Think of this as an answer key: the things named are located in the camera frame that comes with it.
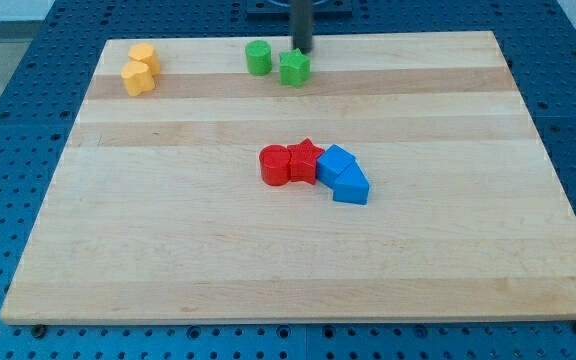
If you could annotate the red cylinder block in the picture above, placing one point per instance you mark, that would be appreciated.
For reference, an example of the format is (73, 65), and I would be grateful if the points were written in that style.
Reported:
(275, 165)

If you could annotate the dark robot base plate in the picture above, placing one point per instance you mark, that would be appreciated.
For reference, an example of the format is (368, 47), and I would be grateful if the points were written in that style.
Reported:
(261, 9)

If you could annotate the yellow heart block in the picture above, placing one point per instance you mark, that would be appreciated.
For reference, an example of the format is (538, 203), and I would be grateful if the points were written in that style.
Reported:
(137, 78)

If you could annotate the green cylinder block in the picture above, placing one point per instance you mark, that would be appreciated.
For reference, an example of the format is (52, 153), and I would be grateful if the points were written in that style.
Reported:
(258, 57)

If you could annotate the blue cube block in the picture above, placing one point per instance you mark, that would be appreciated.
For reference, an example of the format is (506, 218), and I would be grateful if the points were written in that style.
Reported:
(332, 163)

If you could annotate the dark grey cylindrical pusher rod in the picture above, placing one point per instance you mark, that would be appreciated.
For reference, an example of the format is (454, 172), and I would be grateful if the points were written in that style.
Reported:
(301, 25)

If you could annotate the red star block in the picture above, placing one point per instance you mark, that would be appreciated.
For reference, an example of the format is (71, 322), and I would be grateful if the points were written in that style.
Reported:
(303, 162)

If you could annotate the blue triangle block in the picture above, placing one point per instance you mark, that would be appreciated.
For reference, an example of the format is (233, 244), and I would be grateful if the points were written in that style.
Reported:
(351, 186)

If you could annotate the green star block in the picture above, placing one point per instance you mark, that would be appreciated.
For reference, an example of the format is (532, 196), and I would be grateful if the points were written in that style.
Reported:
(294, 68)

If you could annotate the light wooden board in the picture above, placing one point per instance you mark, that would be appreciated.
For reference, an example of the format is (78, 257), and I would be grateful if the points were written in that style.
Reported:
(157, 212)

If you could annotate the yellow hexagon block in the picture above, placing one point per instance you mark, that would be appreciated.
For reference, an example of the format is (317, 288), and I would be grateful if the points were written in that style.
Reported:
(146, 53)

